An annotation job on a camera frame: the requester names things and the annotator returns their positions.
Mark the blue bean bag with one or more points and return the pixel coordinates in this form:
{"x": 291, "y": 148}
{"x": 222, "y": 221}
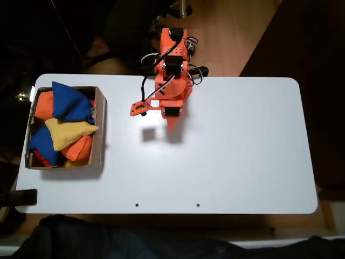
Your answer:
{"x": 70, "y": 102}
{"x": 41, "y": 145}

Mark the brown cardboard box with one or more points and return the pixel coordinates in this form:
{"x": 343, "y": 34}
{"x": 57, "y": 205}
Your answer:
{"x": 99, "y": 135}

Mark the orange bean bag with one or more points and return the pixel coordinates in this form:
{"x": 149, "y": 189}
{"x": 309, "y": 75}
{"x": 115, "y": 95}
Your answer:
{"x": 43, "y": 105}
{"x": 79, "y": 149}

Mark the yellow bean bag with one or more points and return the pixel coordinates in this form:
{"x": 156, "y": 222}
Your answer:
{"x": 76, "y": 163}
{"x": 67, "y": 132}

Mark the black office chair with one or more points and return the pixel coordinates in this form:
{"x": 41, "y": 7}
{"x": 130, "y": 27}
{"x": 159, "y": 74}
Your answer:
{"x": 129, "y": 27}

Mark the person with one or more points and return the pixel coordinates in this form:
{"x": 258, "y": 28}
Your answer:
{"x": 107, "y": 242}

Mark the shiny metal object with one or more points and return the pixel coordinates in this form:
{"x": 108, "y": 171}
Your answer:
{"x": 22, "y": 96}

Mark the black table clamp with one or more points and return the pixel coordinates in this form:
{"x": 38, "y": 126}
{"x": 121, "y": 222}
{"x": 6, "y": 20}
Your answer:
{"x": 24, "y": 197}

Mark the wooden table leg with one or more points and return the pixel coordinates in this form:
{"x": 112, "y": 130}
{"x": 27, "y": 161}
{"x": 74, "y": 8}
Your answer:
{"x": 327, "y": 213}

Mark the orange camera mount with board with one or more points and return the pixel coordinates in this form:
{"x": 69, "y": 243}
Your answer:
{"x": 137, "y": 109}

